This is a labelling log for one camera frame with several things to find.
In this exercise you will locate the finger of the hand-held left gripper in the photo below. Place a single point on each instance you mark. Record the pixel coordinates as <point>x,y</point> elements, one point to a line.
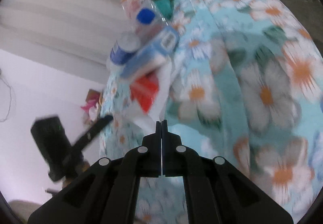
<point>93,131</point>

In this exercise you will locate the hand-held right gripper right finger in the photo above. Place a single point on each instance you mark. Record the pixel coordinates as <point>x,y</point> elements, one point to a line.
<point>169,153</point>

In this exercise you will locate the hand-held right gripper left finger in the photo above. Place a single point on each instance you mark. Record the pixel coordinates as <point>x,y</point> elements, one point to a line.
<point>154,153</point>

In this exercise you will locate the red and white snack bag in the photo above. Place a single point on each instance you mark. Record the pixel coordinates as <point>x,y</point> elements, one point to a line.
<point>146,95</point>

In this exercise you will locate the plastic bottle with blue label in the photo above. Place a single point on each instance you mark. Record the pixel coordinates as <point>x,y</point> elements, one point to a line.
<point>121,53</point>

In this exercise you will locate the blue and white box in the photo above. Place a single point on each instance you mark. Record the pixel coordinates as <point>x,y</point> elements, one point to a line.
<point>151,52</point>

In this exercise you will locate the pile of gift packaging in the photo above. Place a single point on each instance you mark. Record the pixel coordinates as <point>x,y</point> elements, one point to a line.
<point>92,106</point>

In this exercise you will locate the floral blue blanket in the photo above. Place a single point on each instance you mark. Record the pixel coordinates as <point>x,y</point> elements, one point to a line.
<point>227,87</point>

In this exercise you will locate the clear plastic bottle blue cap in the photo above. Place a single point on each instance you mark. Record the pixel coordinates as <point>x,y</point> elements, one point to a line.
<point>145,15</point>

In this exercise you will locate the green packet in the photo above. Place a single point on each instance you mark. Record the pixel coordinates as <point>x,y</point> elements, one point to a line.
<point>164,6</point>

